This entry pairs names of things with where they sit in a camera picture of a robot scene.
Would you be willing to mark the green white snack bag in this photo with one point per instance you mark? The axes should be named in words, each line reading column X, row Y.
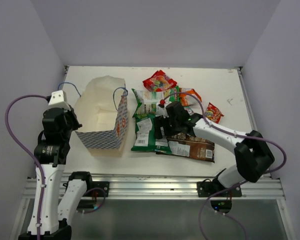
column 146, row 102

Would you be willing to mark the teal Fox's candy bag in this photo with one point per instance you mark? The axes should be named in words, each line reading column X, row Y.
column 189, row 110

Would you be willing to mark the brown Kettle chips bag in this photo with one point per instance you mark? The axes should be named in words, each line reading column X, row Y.
column 192, row 147

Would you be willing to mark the small red snack packet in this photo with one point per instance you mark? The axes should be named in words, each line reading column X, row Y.
column 213, row 113

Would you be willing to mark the orange snack bag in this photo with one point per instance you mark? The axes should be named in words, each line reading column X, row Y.
column 183, row 95

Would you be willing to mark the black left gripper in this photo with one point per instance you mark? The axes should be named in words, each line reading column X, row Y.
column 71, row 113

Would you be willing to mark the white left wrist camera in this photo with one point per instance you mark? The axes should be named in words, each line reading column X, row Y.
column 58, row 100

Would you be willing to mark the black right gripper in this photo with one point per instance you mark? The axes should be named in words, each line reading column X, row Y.
column 160, row 121

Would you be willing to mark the aluminium rail frame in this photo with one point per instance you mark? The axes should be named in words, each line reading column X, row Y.
column 145, row 176

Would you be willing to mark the red fruit candy bag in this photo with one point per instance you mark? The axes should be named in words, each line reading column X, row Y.
column 159, row 82

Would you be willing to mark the green chips bag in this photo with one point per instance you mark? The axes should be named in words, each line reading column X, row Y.
column 145, row 140

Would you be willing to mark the blue checkered paper bag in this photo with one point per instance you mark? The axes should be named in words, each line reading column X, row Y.
column 103, row 112

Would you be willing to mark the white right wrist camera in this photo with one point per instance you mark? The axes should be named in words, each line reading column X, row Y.
column 163, row 103

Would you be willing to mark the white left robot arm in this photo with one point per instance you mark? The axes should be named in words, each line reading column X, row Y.
column 52, row 216

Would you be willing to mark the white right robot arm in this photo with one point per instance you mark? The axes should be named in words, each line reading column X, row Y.
column 252, row 154

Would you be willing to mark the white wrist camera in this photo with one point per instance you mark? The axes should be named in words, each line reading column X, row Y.
column 163, row 103
column 58, row 100

